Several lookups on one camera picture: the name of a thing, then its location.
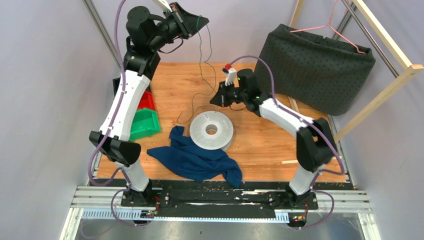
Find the dark dotted fabric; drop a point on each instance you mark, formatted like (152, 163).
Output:
(321, 72)

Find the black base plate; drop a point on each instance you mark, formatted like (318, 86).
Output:
(214, 200)

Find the white cable spool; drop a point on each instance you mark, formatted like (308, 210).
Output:
(212, 130)

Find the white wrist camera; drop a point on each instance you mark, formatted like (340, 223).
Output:
(230, 74)
(164, 5)

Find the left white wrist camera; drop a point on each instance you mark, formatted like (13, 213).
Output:
(164, 5)

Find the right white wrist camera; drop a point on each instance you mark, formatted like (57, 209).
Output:
(230, 74)

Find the black plastic bin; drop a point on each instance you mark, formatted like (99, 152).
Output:
(116, 83)

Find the red plastic bin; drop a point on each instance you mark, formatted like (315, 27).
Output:
(146, 101)

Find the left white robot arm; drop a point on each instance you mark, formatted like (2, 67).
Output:
(147, 34)

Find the wooden frame rack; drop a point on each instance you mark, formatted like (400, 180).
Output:
(393, 134)

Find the aluminium rail frame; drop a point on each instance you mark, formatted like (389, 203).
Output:
(331, 202)

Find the green plastic bin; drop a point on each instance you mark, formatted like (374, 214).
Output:
(145, 124)

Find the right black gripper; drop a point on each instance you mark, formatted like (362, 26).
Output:
(221, 98)

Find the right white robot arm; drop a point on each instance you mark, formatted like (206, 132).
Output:
(314, 141)

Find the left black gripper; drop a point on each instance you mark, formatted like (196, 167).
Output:
(187, 26)

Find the blue cloth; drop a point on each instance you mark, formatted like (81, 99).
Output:
(185, 159)

